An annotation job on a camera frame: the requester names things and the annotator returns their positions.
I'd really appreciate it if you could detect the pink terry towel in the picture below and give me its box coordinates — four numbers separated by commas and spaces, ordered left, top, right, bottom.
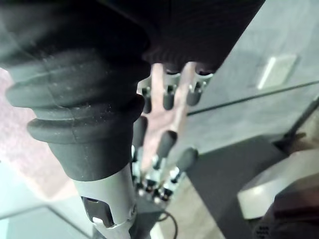
0, 63, 188, 201

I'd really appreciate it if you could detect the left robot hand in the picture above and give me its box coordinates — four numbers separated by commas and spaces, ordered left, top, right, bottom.
131, 116, 199, 204

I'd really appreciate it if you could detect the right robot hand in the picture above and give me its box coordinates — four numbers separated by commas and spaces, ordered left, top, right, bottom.
0, 0, 265, 239

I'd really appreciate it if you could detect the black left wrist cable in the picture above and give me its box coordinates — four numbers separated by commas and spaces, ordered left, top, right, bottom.
157, 211, 179, 239

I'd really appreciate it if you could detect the white wall socket plate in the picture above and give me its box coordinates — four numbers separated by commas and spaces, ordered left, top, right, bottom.
256, 55, 299, 90

